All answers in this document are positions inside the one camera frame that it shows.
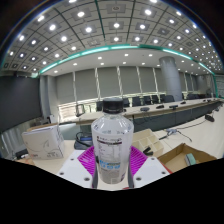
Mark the black tabletop device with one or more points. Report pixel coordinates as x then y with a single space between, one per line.
209 118

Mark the green block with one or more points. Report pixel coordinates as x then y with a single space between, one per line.
190 159

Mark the black stapler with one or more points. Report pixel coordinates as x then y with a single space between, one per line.
148 151

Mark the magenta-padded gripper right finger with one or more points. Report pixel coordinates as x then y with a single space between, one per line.
151 170

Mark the black desk phone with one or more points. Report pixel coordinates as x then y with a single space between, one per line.
82 141

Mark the round ceiling lights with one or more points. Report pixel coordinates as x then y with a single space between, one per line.
88 29

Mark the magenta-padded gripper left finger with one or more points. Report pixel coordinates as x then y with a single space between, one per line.
73 170

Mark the row of black office chairs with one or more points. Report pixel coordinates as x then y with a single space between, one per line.
146 100

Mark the clear plastic bottle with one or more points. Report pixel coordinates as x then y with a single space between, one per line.
111 140

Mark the large white printed cardboard box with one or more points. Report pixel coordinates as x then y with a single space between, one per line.
43 141

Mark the long curved conference desk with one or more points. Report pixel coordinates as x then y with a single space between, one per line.
156 115

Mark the open brown box, red side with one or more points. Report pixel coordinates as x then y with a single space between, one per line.
176 158

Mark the small black desk monitor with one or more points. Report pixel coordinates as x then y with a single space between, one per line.
80 109

